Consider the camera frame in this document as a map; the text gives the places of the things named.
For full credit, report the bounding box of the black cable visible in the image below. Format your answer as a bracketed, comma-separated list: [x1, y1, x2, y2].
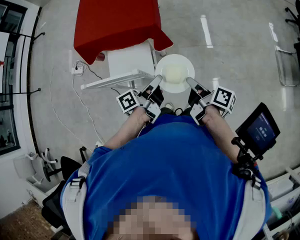
[76, 60, 122, 96]

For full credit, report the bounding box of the white storage shelf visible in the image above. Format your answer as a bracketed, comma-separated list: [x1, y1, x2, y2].
[263, 160, 300, 240]

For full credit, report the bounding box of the person's blue shirt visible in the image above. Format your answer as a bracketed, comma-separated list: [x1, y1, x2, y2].
[59, 113, 272, 240]

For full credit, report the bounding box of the red tablecloth table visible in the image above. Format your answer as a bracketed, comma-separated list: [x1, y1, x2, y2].
[73, 0, 174, 65]

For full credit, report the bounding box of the dark framed window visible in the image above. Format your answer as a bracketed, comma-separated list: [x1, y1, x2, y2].
[0, 0, 28, 160]

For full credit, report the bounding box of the white round plate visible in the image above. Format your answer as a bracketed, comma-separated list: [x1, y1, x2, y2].
[154, 53, 196, 94]

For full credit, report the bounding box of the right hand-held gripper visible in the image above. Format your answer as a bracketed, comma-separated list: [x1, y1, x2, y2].
[185, 76, 238, 127]

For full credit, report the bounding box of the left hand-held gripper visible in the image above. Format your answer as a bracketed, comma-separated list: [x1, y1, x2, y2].
[116, 74, 165, 124]

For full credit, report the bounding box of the person's chin and neck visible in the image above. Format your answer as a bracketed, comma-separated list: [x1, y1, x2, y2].
[106, 195, 198, 240]

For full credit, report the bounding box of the whiteboard with black stand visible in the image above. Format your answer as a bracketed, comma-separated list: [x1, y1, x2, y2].
[0, 28, 46, 96]

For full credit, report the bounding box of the white chair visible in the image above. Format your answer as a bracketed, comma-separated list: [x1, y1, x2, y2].
[24, 147, 60, 185]

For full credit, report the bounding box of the white low cabinet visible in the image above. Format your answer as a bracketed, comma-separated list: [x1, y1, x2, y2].
[13, 153, 63, 195]

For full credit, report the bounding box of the white cable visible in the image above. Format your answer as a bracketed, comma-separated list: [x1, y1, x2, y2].
[49, 58, 107, 147]

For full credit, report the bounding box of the white side cabinet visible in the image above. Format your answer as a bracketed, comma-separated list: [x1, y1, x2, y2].
[106, 40, 158, 79]

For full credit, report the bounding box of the person's right forearm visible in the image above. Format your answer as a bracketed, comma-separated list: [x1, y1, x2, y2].
[203, 106, 240, 165]

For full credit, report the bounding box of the black monitor screen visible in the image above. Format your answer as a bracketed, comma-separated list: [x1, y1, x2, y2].
[235, 102, 281, 156]

